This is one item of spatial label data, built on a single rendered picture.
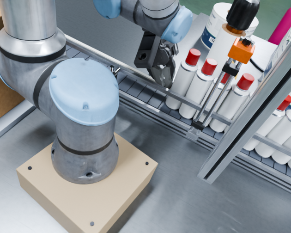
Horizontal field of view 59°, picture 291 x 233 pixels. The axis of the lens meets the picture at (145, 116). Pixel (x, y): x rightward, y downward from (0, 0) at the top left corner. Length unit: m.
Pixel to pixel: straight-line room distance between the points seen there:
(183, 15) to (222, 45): 0.43
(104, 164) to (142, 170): 0.10
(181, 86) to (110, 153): 0.32
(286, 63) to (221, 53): 0.48
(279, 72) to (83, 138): 0.37
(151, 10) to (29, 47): 0.22
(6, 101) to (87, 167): 0.33
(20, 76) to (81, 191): 0.26
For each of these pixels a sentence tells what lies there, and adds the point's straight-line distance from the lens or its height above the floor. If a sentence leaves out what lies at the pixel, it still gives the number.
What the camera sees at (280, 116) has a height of 1.04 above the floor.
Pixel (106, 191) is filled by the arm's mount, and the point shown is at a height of 0.92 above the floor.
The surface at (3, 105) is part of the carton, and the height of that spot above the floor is 0.89.
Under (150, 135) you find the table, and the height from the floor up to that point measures 0.83.
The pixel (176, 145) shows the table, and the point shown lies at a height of 0.83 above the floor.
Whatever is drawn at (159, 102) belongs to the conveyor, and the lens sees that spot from 0.83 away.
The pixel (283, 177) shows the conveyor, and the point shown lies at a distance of 0.86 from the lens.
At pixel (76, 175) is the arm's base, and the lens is 0.56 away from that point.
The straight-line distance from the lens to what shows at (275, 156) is 0.86.
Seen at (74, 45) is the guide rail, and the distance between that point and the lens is 0.85.
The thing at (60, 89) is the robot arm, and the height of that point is 1.14.
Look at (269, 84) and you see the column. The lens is 0.53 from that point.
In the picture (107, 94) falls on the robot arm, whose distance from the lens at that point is 0.43.
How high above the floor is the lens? 1.43
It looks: 46 degrees down
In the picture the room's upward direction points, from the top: 19 degrees clockwise
